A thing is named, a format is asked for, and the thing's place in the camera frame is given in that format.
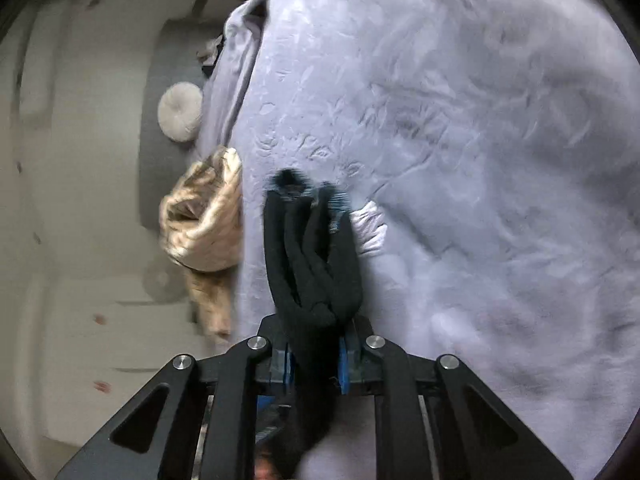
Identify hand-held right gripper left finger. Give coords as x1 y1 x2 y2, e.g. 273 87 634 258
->
56 314 297 480

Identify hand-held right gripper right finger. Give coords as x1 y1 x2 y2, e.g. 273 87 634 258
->
338 316 575 480

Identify black pants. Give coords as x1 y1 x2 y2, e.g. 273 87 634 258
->
255 168 365 480

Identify white crumpled cloth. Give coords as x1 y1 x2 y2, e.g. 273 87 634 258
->
350 201 389 257

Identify beige furry blanket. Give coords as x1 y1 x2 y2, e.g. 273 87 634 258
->
159 145 244 346

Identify lavender embossed blanket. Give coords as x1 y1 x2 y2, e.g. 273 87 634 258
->
192 0 640 480

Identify round beige cushion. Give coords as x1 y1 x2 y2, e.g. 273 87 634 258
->
158 81 204 143

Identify grey upholstered bed frame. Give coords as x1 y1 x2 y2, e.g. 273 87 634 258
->
138 16 236 231

